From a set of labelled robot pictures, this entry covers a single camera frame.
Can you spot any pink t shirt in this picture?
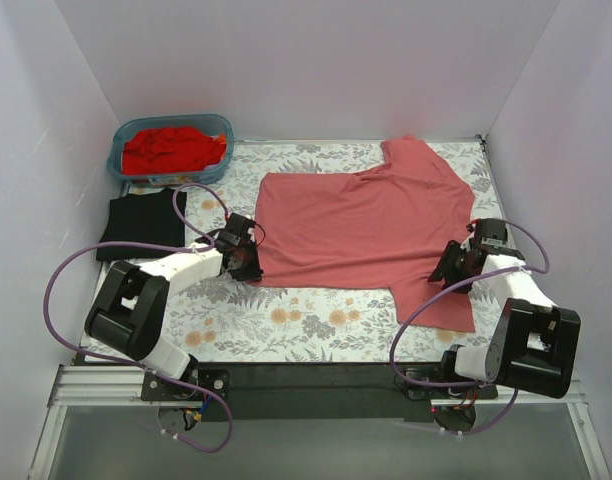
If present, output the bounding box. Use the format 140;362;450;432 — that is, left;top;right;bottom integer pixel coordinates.
255;137;475;323

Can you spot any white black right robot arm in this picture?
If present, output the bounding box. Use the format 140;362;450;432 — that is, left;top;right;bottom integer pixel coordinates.
428;218;581;399

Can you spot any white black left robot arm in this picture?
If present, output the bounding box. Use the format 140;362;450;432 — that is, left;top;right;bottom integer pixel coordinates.
85;213;263;400

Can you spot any floral patterned table mat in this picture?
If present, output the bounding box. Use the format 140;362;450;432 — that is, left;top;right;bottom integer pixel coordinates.
162;140;503;363

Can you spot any folded black t shirt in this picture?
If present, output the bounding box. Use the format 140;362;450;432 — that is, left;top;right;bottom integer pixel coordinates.
96;188;186;262

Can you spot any red t shirt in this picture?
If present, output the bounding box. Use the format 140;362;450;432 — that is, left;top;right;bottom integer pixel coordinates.
121;126;227;175

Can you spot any teal plastic laundry basket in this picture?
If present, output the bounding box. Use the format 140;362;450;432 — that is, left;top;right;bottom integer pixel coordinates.
107;114;234;187

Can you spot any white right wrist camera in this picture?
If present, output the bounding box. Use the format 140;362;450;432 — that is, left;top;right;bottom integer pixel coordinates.
461;220;478;251

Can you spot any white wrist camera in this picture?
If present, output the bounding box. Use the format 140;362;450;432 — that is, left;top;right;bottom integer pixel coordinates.
461;220;478;251
224;213;256;239

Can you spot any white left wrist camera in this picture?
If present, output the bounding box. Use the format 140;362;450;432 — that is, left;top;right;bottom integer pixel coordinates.
224;213;256;239

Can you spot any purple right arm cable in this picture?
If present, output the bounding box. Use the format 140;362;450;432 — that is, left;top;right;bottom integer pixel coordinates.
389;219;551;435

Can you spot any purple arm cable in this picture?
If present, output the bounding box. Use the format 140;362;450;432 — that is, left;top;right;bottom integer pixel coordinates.
389;219;551;435
44;183;235;454

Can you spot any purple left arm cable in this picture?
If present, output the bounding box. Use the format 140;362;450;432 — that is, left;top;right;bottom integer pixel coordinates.
44;183;235;454

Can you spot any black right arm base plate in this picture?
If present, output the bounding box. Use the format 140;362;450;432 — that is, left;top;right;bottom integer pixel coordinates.
394;363;498;401

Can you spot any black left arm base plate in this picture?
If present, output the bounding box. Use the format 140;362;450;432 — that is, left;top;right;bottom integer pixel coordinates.
140;369;231;401

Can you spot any aluminium frame rail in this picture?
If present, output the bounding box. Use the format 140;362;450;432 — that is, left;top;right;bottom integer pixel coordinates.
28;364;147;480

